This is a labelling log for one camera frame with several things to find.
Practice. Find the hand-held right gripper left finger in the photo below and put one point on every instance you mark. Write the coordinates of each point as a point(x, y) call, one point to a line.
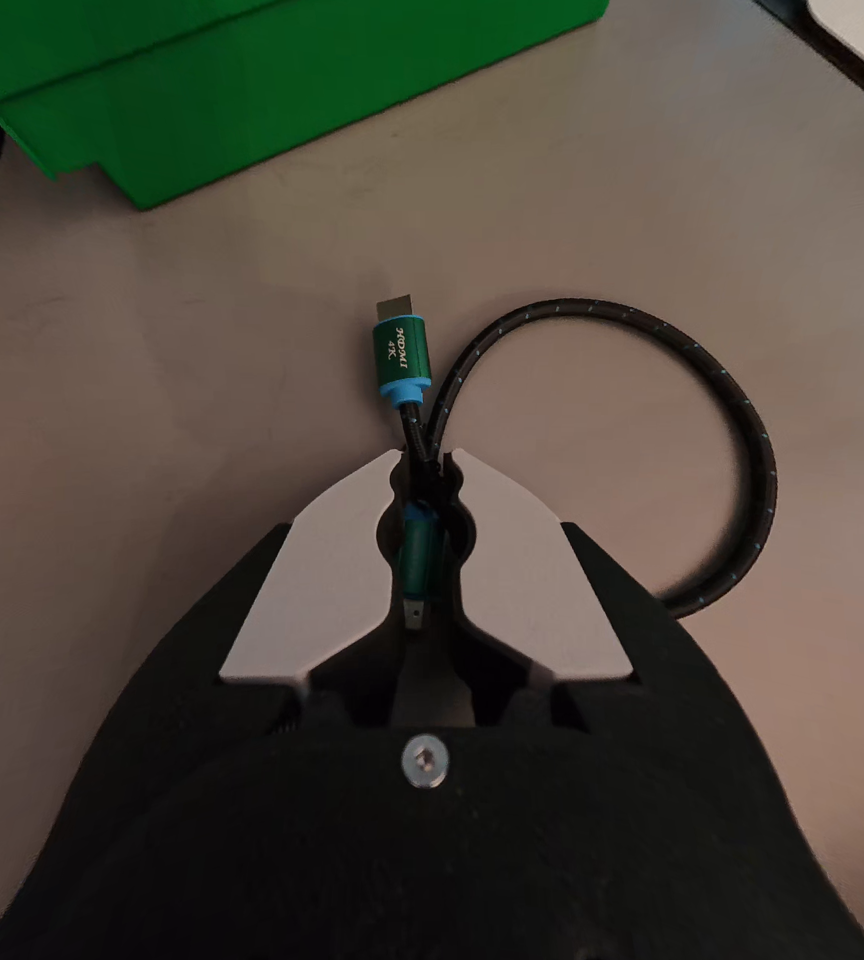
point(319, 593)

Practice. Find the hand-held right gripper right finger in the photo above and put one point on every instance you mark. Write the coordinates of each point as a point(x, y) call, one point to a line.
point(537, 593)

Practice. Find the green plastic bin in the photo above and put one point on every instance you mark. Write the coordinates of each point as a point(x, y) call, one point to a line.
point(252, 75)

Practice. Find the dark flat mat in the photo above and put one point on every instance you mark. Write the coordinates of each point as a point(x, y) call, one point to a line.
point(837, 68)

